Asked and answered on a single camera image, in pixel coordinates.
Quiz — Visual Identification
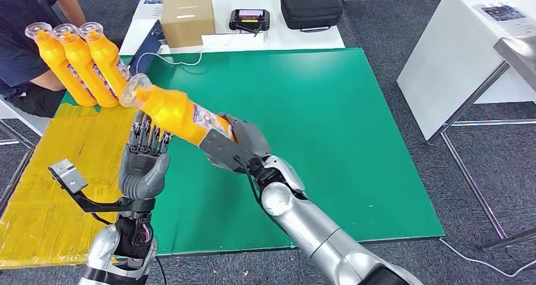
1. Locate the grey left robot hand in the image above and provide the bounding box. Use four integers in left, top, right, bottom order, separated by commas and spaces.
119, 111, 173, 201

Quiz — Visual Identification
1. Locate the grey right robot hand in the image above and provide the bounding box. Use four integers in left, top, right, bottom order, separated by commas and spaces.
217, 114, 271, 163

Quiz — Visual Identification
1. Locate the orange detergent bottle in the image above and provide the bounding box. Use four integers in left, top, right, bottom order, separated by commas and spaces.
53, 23, 120, 109
120, 73, 235, 147
78, 21, 133, 102
24, 21, 98, 107

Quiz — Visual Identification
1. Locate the green table mat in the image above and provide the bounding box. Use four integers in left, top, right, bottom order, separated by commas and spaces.
54, 47, 446, 257

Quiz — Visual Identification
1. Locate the yellow tape sheet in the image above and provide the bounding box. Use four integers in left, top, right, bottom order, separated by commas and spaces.
0, 103, 145, 270

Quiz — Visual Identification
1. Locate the dark blue tablet case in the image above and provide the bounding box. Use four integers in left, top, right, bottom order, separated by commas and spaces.
127, 20, 165, 76

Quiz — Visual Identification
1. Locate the black handheld controller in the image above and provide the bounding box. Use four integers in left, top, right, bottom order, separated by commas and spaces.
228, 8, 271, 35

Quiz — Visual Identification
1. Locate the white chair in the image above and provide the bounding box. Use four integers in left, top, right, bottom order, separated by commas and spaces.
0, 97, 51, 136

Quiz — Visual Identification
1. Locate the brown cardboard box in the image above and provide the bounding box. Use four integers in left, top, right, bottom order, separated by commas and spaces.
161, 0, 217, 49

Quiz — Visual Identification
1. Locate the black carrying case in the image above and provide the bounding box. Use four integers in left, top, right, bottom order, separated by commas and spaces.
280, 0, 344, 33

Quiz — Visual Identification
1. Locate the person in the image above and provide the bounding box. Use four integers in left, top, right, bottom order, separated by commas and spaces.
0, 0, 122, 119

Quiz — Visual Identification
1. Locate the printed instruction sheet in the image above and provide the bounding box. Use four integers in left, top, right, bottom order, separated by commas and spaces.
473, 3, 536, 37

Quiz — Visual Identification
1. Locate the steel table with legs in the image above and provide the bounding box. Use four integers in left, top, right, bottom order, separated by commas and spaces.
427, 36, 536, 252

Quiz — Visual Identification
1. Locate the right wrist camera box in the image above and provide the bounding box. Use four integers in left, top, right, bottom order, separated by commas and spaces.
199, 128, 252, 175

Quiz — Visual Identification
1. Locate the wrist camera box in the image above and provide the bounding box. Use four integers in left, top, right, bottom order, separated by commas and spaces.
48, 159, 88, 195
199, 128, 252, 175

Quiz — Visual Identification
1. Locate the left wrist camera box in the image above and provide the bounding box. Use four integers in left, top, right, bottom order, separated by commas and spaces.
48, 159, 88, 195

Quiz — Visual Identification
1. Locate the white charging cable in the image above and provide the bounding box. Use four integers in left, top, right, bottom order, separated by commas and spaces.
135, 51, 204, 75

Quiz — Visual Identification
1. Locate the white floor cable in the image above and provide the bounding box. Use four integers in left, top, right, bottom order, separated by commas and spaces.
439, 237, 536, 278

